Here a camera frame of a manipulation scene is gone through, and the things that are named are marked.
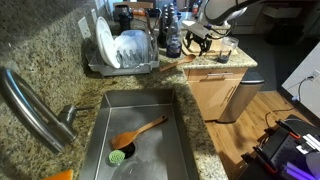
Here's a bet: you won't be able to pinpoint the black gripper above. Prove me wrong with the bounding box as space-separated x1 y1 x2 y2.
184 30 214 57

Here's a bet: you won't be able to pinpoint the wooden spoon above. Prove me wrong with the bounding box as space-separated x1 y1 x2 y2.
158 53 197 73

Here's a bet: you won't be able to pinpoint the clear plastic cup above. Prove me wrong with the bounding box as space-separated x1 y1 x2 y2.
217 36 240 64

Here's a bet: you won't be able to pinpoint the large wooden cutting board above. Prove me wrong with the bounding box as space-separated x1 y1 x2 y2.
180 43 239 57

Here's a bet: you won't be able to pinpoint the small wooden cutting board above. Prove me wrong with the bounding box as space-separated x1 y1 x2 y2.
182 35 231 54

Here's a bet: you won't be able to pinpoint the dark glass bottle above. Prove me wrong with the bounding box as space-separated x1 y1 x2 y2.
165 14 183 59

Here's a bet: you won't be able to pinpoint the black knife block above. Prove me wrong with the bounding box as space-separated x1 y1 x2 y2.
157 3 178 48

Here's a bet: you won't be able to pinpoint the light wood kitchen cabinets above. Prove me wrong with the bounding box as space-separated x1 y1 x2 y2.
182 66 249 122

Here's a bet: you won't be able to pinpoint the clear plastic food container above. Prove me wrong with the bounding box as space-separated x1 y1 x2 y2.
114 29 149 68

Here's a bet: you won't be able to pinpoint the stainless steel trash can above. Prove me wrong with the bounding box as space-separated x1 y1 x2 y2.
217 68 265 124

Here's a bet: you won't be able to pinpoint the grey dish drying rack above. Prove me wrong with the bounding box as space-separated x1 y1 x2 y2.
85 43 161 78

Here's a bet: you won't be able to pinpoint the white dinner plate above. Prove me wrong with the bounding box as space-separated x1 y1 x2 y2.
95 16 122 70

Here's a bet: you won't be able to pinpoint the wooden spatula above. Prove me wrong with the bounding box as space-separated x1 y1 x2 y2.
110 115 169 150

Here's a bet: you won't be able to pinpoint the stainless steel sink basin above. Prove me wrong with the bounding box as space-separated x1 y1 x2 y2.
78 88 200 180

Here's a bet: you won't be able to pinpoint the white outlet with plug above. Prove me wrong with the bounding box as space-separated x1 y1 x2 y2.
308 69 320 83

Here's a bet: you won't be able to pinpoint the black robot cart with clamps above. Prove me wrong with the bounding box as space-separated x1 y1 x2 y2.
239 114 320 180

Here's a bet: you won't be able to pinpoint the green round scrubber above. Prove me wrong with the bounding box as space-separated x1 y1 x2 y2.
107 149 126 167

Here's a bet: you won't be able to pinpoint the curved stainless steel faucet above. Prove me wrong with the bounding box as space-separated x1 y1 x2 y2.
0 67 95 154

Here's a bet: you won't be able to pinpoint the orange sponge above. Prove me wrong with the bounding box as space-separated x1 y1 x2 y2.
42 169 75 180

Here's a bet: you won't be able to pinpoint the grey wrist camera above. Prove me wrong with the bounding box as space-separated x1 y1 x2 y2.
181 19 214 38

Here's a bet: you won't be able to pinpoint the black floor cable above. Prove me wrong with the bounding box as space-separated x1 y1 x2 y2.
264 75 316 129

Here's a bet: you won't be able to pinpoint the small white wall outlet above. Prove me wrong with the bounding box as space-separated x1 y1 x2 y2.
90 8 98 24

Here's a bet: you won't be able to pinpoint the large white wall outlet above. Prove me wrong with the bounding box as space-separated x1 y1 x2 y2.
77 16 92 40

